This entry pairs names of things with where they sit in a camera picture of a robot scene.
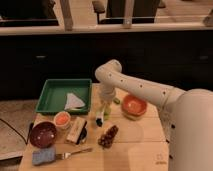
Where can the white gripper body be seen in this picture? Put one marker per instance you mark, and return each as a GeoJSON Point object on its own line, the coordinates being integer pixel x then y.
{"type": "Point", "coordinates": [106, 93]}

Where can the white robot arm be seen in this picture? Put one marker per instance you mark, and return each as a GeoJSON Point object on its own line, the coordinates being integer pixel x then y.
{"type": "Point", "coordinates": [191, 131]}

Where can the green plastic cup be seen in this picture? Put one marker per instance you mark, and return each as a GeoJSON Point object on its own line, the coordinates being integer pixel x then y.
{"type": "Point", "coordinates": [107, 112]}

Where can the green pepper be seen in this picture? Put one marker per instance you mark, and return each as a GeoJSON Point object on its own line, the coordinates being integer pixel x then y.
{"type": "Point", "coordinates": [116, 100]}

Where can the orange bowl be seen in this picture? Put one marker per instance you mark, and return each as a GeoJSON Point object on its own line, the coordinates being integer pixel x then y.
{"type": "Point", "coordinates": [133, 108]}

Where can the green plastic tray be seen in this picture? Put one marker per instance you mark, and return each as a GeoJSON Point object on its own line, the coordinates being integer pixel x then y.
{"type": "Point", "coordinates": [55, 93]}

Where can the white folded paper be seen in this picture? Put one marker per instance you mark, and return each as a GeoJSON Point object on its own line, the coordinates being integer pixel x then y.
{"type": "Point", "coordinates": [73, 102]}

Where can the brown grape bunch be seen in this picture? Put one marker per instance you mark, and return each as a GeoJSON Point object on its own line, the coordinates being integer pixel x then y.
{"type": "Point", "coordinates": [106, 140]}

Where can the beige block with black base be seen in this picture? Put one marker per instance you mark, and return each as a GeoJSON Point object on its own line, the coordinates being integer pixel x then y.
{"type": "Point", "coordinates": [78, 132]}

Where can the dark red bowl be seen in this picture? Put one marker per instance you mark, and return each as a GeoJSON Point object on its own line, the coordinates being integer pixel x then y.
{"type": "Point", "coordinates": [43, 135]}

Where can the silver fork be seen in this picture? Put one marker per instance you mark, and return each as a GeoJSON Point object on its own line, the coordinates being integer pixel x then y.
{"type": "Point", "coordinates": [66, 155]}

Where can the blue sponge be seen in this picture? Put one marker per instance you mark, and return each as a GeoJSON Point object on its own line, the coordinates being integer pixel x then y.
{"type": "Point", "coordinates": [43, 156]}

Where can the black office chair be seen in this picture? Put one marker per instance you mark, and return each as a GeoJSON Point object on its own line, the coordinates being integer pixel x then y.
{"type": "Point", "coordinates": [127, 11]}

